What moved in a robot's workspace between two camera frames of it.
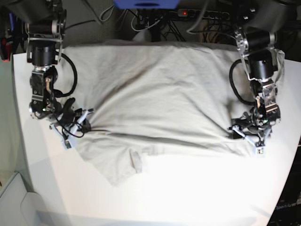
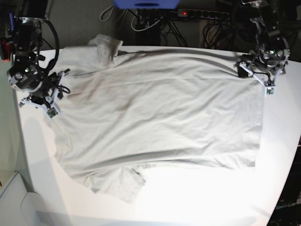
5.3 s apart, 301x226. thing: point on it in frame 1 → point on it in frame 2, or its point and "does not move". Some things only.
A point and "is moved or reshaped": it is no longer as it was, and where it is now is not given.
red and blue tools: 6,44 does not move
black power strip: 211,14 does not move
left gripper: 67,124 → 47,96
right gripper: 257,132 → 267,64
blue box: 146,4 does not move
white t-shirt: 143,96 is moved or reshaped
